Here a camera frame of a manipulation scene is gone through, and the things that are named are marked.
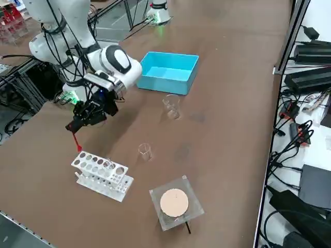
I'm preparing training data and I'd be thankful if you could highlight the small glass beaker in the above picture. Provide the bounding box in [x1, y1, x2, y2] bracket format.
[137, 142, 154, 162]

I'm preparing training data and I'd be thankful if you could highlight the small black power adapter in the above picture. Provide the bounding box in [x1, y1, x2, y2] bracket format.
[302, 25, 321, 40]

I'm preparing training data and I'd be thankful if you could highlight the blue plastic bin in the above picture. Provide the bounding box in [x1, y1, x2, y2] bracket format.
[136, 51, 200, 97]

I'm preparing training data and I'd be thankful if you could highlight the aluminium table edge rail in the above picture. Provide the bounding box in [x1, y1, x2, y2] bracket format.
[0, 210, 54, 248]

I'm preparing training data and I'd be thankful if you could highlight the grey flat box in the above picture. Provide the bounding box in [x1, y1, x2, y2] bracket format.
[299, 164, 331, 209]

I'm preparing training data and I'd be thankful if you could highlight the black metal frame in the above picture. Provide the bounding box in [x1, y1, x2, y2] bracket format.
[0, 55, 67, 116]

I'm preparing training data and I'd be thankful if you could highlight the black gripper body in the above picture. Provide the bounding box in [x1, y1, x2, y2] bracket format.
[90, 89, 119, 117]

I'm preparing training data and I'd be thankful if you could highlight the red plastic stick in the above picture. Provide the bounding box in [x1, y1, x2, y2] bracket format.
[70, 130, 83, 152]

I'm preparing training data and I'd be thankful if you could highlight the white test tube rack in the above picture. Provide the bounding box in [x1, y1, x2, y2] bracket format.
[70, 151, 134, 203]

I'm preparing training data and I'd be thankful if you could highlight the aluminium profile post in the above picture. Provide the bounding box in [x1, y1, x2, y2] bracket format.
[273, 0, 311, 76]

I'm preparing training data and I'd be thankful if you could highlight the black red power connector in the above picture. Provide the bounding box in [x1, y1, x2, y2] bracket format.
[280, 102, 300, 120]
[289, 122, 312, 146]

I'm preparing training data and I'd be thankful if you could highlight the large glass beaker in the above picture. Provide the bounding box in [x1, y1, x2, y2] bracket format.
[162, 94, 182, 120]

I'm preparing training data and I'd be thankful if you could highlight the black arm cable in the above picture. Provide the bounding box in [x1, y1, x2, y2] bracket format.
[40, 0, 98, 104]

